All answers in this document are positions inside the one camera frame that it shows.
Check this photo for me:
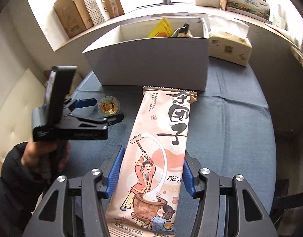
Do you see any jelly cup one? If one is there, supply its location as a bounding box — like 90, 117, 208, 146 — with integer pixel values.
97, 96, 120, 117

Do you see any brown long snack pack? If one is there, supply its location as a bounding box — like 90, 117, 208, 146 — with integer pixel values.
105, 87, 197, 236

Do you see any yellow snack bag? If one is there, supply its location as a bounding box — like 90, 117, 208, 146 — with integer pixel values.
148, 17, 173, 38

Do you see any silver dark snack bag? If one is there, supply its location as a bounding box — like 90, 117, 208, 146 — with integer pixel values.
172, 23, 193, 37

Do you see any person's left hand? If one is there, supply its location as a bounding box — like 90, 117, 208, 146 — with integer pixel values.
21, 141, 71, 172

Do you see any cream leather sofa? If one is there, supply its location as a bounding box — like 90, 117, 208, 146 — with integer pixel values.
0, 69, 46, 162

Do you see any blue table cloth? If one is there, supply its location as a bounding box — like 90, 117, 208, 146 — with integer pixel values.
30, 56, 277, 237

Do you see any grey open storage box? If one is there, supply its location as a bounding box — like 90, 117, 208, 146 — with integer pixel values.
83, 17, 209, 91

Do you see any large brown cardboard box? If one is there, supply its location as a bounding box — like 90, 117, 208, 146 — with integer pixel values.
54, 0, 94, 39

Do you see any white dotted paper bag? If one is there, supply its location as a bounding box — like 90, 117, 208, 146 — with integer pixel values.
84, 0, 110, 26

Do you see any small brown cardboard box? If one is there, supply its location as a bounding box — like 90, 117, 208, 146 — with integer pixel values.
100, 0, 133, 19

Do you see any tissue pack beige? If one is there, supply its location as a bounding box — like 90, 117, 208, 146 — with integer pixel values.
208, 14, 252, 67

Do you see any wooden side shelf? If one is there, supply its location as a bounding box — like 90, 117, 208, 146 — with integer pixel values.
290, 46, 303, 67

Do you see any printed landscape tissue box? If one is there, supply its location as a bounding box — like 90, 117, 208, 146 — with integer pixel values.
226, 0, 270, 20

